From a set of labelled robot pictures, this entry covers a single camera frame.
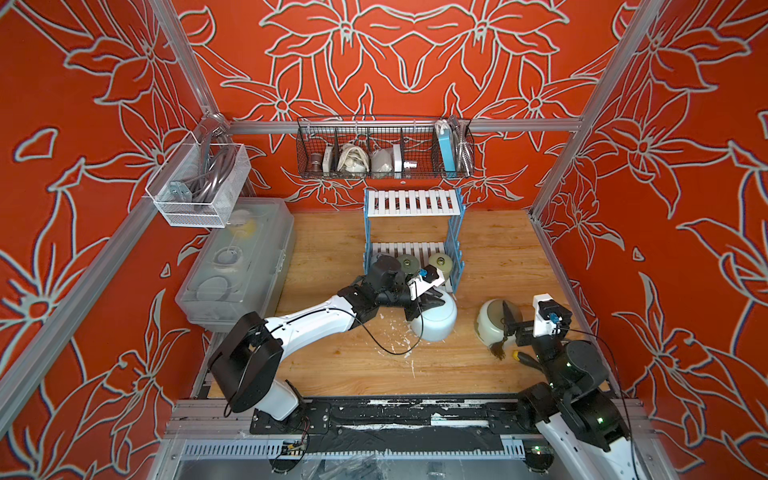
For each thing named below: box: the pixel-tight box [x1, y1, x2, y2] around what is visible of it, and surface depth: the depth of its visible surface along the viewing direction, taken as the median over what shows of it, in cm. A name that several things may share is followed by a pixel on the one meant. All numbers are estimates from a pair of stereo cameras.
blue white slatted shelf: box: [363, 189, 466, 295], surface depth 90 cm
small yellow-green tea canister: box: [429, 252, 453, 281], surface depth 93 cm
